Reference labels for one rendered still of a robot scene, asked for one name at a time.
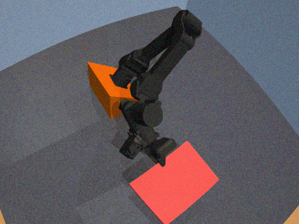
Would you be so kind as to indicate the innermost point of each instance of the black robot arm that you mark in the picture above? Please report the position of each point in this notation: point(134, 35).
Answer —
point(178, 39)

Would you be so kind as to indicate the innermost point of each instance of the red box lid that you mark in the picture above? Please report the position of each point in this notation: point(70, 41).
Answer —
point(168, 191)

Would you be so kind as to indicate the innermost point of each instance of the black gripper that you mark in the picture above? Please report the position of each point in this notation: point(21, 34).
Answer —
point(155, 149)

